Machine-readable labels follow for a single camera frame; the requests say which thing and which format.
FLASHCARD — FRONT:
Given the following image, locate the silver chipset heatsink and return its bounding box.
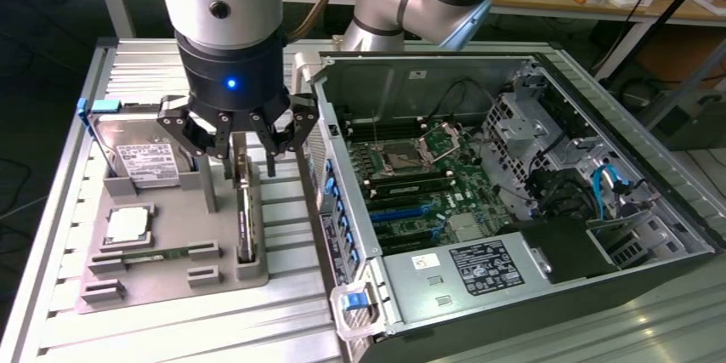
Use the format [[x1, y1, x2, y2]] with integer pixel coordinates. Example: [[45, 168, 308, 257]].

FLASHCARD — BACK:
[[446, 213, 483, 241]]

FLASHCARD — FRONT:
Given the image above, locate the black RAM stick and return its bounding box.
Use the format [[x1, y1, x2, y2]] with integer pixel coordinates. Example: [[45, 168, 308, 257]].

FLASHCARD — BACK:
[[366, 179, 457, 199]]

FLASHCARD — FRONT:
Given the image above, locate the grey corner bracket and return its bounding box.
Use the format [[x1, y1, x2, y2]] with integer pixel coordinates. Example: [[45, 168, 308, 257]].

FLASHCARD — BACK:
[[292, 51, 329, 83], [328, 281, 381, 341]]

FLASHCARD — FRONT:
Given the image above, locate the silver disk bay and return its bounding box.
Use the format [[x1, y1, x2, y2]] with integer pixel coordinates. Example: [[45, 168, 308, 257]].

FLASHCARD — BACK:
[[585, 203, 715, 273]]

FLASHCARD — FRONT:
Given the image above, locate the silver power supply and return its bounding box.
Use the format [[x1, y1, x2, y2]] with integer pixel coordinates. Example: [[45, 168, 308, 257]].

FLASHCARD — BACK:
[[381, 230, 555, 326]]

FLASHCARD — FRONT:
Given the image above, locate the long black expansion slot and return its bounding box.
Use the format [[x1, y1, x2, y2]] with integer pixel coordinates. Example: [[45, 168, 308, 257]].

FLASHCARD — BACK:
[[377, 235, 441, 253]]

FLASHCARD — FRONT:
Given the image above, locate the green motherboard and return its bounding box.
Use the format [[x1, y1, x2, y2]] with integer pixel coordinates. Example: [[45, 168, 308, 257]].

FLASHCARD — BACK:
[[344, 118, 528, 253]]

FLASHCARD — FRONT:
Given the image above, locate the green RAM stick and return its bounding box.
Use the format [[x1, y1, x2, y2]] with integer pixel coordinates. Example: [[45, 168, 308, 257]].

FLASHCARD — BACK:
[[120, 247, 193, 263]]

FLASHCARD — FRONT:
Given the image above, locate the black disk power wire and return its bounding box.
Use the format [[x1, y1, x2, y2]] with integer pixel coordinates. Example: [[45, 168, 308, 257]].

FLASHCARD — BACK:
[[611, 173, 664, 228]]

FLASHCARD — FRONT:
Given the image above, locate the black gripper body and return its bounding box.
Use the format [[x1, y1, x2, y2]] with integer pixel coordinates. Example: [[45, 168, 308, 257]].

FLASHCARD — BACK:
[[177, 33, 290, 133]]

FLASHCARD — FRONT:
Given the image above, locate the light blue wire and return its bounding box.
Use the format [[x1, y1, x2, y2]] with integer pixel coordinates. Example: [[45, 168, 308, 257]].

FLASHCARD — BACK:
[[592, 158, 628, 219]]

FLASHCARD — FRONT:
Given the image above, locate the silver CPU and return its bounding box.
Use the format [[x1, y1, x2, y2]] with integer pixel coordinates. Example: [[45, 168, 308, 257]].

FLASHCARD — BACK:
[[105, 207, 154, 241]]

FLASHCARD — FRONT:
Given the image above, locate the silver perforated drive cage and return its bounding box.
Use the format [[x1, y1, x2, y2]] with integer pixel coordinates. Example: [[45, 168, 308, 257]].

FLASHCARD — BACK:
[[480, 67, 573, 188]]

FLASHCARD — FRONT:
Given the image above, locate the hard disk in blue carrier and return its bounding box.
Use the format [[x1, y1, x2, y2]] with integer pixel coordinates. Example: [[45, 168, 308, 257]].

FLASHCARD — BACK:
[[75, 98, 197, 190]]

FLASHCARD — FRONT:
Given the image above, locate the black tripod pole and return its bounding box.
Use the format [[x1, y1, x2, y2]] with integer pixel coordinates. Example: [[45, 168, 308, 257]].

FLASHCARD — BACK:
[[588, 0, 709, 79]]

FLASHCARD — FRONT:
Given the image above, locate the blue expansion slot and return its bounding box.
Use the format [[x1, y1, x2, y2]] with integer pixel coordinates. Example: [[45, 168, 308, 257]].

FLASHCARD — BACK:
[[369, 204, 426, 223]]

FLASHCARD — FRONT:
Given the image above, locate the black plastic duct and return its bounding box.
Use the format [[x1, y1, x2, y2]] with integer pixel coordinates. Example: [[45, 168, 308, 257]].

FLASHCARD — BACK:
[[520, 218, 623, 286]]

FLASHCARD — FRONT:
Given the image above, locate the open black PC case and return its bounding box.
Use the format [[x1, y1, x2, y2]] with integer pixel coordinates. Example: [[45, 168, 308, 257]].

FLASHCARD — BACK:
[[289, 42, 720, 363]]

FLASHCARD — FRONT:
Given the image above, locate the grey parts rack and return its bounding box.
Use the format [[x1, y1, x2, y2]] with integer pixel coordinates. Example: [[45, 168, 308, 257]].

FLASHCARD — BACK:
[[71, 131, 270, 315]]

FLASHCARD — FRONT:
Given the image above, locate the CPU socket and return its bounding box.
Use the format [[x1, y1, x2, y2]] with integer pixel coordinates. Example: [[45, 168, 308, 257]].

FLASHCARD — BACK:
[[378, 141, 432, 179]]

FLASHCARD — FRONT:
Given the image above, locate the graphics card with silver bracket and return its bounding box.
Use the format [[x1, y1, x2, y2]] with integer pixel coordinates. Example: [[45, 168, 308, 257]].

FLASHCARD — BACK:
[[229, 131, 262, 264]]

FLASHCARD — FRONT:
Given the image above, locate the socket cover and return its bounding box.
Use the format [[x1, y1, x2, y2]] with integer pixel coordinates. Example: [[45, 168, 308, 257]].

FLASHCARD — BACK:
[[416, 122, 464, 164]]

